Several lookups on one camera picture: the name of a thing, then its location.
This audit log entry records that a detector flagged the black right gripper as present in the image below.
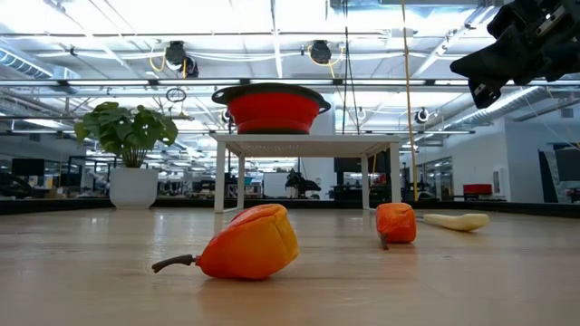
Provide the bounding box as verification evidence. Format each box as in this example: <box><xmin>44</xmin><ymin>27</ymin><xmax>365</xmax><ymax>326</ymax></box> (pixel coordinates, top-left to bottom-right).
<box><xmin>450</xmin><ymin>0</ymin><xmax>580</xmax><ymax>110</ymax></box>

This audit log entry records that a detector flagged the red collapsible colander grey rim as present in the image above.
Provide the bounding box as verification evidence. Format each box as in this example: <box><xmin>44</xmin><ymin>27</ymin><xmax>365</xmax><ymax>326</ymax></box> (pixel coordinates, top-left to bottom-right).
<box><xmin>211</xmin><ymin>82</ymin><xmax>333</xmax><ymax>136</ymax></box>

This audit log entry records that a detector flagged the red cabinet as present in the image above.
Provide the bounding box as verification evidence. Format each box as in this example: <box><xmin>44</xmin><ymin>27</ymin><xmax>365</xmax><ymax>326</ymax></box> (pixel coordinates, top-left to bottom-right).
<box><xmin>462</xmin><ymin>183</ymin><xmax>493</xmax><ymax>197</ymax></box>

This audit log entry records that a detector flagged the black display panel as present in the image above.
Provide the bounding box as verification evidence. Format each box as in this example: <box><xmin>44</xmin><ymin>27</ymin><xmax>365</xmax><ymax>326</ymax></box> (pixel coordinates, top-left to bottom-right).
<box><xmin>537</xmin><ymin>148</ymin><xmax>580</xmax><ymax>204</ymax></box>

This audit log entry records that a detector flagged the pale yellow plush banana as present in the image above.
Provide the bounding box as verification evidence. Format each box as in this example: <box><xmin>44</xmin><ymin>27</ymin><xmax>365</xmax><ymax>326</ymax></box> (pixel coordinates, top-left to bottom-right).
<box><xmin>415</xmin><ymin>212</ymin><xmax>491</xmax><ymax>233</ymax></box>

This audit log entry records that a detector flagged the white perforated metal shelf riser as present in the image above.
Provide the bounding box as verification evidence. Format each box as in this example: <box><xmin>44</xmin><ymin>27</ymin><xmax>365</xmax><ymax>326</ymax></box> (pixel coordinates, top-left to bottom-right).
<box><xmin>210</xmin><ymin>133</ymin><xmax>403</xmax><ymax>216</ymax></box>

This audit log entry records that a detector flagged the green plant in white pot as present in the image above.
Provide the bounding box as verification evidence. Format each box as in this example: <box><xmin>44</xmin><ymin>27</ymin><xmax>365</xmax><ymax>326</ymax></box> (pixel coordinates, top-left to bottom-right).
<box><xmin>73</xmin><ymin>101</ymin><xmax>179</xmax><ymax>210</ymax></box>

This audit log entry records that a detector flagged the black monitor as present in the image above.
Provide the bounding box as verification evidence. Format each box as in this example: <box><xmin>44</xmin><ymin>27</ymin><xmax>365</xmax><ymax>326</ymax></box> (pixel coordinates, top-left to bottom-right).
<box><xmin>11</xmin><ymin>158</ymin><xmax>45</xmax><ymax>177</ymax></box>

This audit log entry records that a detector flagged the thin black hanging cable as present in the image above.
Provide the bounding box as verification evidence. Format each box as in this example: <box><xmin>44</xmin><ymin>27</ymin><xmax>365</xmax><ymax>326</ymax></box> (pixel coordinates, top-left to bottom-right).
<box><xmin>340</xmin><ymin>0</ymin><xmax>363</xmax><ymax>136</ymax></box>

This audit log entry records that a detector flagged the hanging black cable coil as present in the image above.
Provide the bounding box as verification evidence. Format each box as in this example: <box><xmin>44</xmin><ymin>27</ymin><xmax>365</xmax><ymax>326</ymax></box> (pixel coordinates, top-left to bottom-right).
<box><xmin>164</xmin><ymin>87</ymin><xmax>188</xmax><ymax>104</ymax></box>

